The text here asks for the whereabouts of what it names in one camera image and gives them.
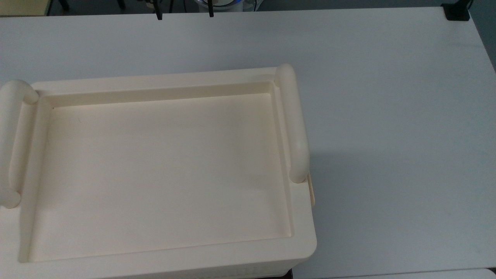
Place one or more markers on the yellowish wooden desk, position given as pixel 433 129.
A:
pixel 23 7

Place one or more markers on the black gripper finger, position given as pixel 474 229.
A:
pixel 159 9
pixel 211 8

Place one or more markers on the cream plastic cabinet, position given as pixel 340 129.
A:
pixel 155 174

